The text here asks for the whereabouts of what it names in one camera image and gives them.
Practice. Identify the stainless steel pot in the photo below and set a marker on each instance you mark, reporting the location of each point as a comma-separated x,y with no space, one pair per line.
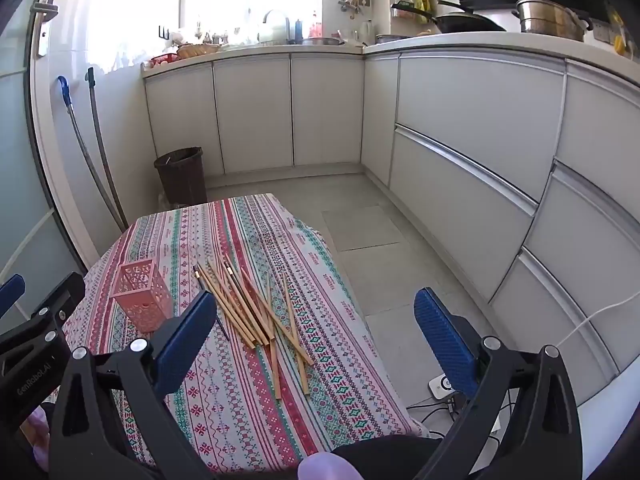
550,20

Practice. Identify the woven basket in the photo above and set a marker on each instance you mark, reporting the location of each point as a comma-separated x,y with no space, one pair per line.
197,50

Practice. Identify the person's right hand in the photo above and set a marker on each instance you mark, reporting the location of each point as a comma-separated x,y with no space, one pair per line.
327,467

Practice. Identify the pink perforated utensil holder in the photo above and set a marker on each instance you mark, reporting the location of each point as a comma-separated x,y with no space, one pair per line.
140,295

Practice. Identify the white countertop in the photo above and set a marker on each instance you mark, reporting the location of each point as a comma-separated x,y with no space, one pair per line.
450,41

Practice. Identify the steel basin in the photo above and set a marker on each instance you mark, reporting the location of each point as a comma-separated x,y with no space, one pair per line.
322,41

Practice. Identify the black wok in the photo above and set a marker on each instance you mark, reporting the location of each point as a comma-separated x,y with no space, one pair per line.
465,22

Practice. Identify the pile of wooden chopsticks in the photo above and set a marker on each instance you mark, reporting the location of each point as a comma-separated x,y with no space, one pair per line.
245,310

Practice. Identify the yellow bottle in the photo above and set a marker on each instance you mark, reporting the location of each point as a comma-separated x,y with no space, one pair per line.
424,7

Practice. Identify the blue bottle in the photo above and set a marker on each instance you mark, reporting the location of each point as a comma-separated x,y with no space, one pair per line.
299,30

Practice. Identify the white kitchen cabinet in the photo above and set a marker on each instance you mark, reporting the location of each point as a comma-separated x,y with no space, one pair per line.
250,110
475,150

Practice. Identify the frosted glass door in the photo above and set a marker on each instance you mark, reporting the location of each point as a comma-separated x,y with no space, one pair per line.
25,170

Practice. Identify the striped patterned tablecloth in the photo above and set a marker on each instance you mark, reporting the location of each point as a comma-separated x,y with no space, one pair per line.
240,410

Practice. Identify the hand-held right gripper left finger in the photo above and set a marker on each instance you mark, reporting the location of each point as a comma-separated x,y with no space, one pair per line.
185,342

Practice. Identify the black wall hooks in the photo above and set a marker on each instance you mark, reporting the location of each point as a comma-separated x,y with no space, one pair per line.
164,32

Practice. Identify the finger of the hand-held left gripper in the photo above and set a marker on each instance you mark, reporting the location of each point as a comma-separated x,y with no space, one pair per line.
62,295
11,294

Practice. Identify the dark brown trash bin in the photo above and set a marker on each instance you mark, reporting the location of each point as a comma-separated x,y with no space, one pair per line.
180,180

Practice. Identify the white jug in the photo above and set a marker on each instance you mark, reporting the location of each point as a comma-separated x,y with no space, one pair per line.
368,32

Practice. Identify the white power strip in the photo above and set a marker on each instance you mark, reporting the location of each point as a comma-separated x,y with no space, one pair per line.
440,385

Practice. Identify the bright window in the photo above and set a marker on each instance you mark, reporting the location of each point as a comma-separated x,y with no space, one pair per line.
210,0

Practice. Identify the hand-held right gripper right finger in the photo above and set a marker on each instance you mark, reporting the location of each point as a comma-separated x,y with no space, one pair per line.
445,345

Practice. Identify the red basket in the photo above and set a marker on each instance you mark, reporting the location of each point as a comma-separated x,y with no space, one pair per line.
165,60

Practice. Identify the person's left hand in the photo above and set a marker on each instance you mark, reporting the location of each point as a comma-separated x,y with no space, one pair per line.
35,430

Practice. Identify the black cloth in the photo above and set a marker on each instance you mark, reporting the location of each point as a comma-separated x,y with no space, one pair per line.
385,455

